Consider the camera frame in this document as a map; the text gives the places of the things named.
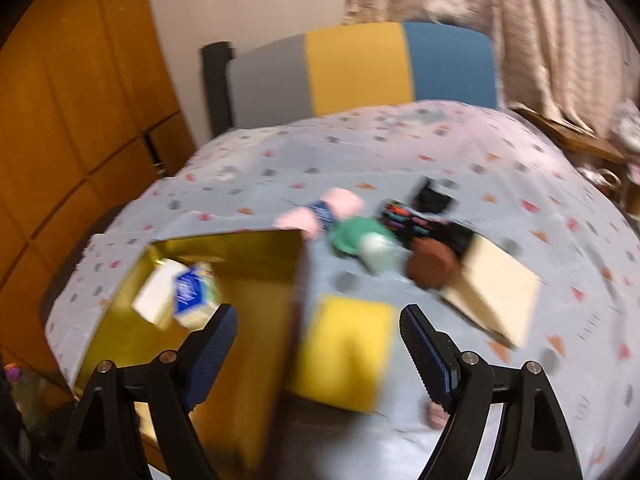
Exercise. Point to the yellow green sponge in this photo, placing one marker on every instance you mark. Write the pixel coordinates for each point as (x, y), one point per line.
(343, 358)

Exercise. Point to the black braided hair extension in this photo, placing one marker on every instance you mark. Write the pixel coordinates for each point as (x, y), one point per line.
(408, 226)

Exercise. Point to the beige patterned curtain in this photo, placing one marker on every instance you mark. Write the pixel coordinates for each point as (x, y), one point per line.
(566, 60)

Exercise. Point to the green silicone travel bottle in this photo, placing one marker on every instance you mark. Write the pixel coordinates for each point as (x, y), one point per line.
(370, 242)

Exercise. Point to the blue tissue pack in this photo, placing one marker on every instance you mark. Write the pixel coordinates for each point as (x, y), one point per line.
(196, 296)

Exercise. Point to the white sponge block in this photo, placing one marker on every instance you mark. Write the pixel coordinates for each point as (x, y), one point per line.
(155, 301)

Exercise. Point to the beige cloth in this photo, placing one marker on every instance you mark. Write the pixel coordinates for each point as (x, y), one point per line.
(495, 291)

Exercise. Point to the orange wooden cabinet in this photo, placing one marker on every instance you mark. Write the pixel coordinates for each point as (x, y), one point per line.
(89, 119)

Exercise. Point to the grey yellow blue chair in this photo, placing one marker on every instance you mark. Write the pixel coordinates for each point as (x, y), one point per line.
(330, 70)

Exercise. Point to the patterned plastic tablecloth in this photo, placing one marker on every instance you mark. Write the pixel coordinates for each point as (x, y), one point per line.
(508, 182)

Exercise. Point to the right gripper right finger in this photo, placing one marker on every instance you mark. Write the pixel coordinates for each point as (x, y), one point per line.
(433, 354)

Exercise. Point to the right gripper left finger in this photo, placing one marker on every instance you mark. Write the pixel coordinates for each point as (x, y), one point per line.
(202, 355)

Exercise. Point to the brown makeup sponge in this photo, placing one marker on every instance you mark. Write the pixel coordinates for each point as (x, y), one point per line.
(431, 264)

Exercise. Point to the wooden side table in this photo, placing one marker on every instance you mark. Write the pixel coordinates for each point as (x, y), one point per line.
(573, 141)

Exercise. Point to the pink rolled towel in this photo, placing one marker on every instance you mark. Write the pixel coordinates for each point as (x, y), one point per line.
(315, 219)

